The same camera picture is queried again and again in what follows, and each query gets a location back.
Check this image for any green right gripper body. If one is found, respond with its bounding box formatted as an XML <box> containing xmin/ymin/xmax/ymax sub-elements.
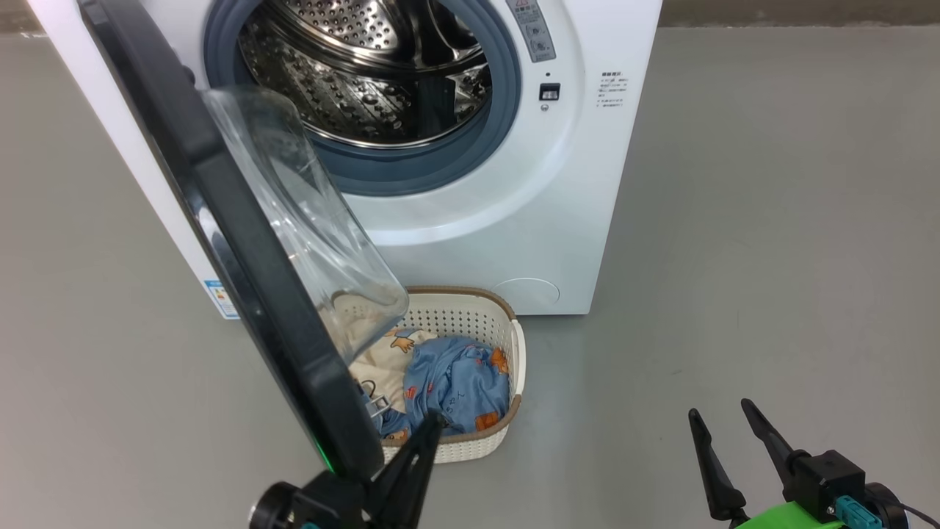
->
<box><xmin>734</xmin><ymin>502</ymin><xmax>845</xmax><ymax>529</ymax></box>

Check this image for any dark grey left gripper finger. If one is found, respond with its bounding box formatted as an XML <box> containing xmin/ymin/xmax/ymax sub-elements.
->
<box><xmin>367</xmin><ymin>413</ymin><xmax>445</xmax><ymax>529</ymax></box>

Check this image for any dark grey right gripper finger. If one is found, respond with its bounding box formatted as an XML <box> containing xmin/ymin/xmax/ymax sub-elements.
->
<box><xmin>688</xmin><ymin>409</ymin><xmax>748</xmax><ymax>524</ymax></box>
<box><xmin>740</xmin><ymin>399</ymin><xmax>798</xmax><ymax>487</ymax></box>

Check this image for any blue cartoon print garment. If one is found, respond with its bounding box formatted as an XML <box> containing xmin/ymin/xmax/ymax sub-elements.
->
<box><xmin>402</xmin><ymin>337</ymin><xmax>511</xmax><ymax>436</ymax></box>

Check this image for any cream and blue cartoon garment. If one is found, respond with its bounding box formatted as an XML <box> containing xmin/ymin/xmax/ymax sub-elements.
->
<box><xmin>349</xmin><ymin>329</ymin><xmax>434</xmax><ymax>442</ymax></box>

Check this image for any black round glass washer door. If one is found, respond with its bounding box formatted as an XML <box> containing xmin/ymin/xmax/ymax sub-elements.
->
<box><xmin>77</xmin><ymin>0</ymin><xmax>410</xmax><ymax>482</ymax></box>

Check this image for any white front-load washing machine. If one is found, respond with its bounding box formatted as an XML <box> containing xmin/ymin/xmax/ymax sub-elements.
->
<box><xmin>26</xmin><ymin>0</ymin><xmax>664</xmax><ymax>320</ymax></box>

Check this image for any cream perforated laundry basket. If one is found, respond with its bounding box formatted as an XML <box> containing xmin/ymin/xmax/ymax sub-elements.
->
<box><xmin>327</xmin><ymin>287</ymin><xmax>527</xmax><ymax>465</ymax></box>

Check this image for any round white filter cover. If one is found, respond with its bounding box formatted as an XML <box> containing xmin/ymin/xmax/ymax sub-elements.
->
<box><xmin>492</xmin><ymin>277</ymin><xmax>560</xmax><ymax>306</ymax></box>

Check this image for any blue energy label sticker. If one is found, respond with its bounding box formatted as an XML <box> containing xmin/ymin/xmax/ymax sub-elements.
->
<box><xmin>204</xmin><ymin>279</ymin><xmax>240</xmax><ymax>320</ymax></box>

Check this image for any grey warning label sticker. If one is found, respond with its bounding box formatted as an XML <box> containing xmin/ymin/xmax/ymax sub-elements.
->
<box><xmin>505</xmin><ymin>0</ymin><xmax>557</xmax><ymax>63</ymax></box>

